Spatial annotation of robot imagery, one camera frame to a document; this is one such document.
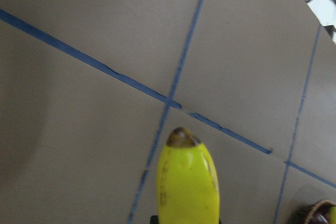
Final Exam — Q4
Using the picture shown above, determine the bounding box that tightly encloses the yellow banana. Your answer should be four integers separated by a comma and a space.
156, 126, 220, 223

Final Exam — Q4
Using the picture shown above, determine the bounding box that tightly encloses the brown wicker basket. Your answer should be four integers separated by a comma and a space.
291, 199, 335, 224

